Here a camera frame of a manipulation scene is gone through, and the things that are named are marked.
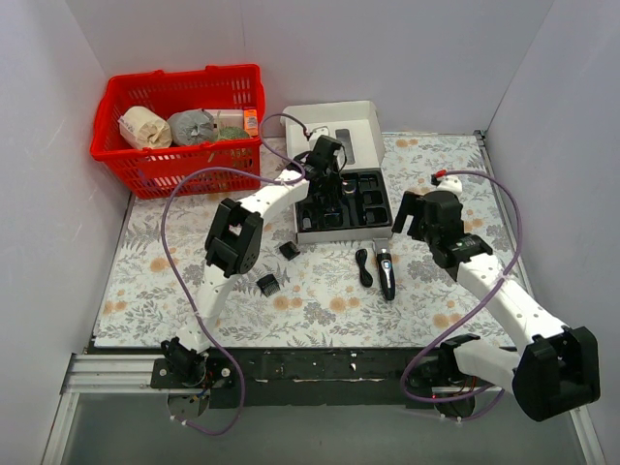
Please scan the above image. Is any floral table mat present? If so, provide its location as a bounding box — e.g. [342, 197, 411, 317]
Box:
[94, 133, 512, 350]

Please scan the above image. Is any black charging cable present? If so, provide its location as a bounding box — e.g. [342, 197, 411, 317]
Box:
[354, 248, 374, 288]

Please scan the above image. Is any black comb guard large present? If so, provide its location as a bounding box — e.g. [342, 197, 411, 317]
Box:
[256, 273, 280, 297]

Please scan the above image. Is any grey wrapped roll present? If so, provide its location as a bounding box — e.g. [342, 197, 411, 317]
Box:
[167, 109, 216, 146]

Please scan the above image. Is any orange small box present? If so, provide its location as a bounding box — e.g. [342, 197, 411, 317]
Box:
[243, 108, 259, 138]

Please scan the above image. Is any beige paper-wrapped roll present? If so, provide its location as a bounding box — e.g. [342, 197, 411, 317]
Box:
[118, 106, 172, 150]

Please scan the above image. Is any green broccoli-like item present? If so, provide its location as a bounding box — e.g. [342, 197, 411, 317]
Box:
[213, 126, 251, 142]

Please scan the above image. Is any white flat box in basket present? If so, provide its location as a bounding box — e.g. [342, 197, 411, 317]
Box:
[205, 108, 244, 130]

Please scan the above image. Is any black silver hair clipper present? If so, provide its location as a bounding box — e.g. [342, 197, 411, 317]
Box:
[373, 238, 396, 301]

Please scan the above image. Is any red plastic shopping basket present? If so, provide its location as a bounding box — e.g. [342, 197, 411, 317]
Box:
[90, 64, 265, 200]

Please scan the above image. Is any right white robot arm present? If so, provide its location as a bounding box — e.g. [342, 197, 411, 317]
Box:
[392, 190, 601, 421]

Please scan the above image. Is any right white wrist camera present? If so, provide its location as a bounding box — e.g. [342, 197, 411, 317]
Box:
[431, 170, 463, 197]

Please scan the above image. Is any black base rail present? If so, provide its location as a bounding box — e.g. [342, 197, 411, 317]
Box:
[144, 346, 505, 411]

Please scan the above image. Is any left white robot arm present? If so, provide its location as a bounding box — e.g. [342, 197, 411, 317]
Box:
[162, 136, 346, 388]

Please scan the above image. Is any white hair clipper box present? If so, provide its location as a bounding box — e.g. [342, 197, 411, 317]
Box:
[281, 101, 392, 244]

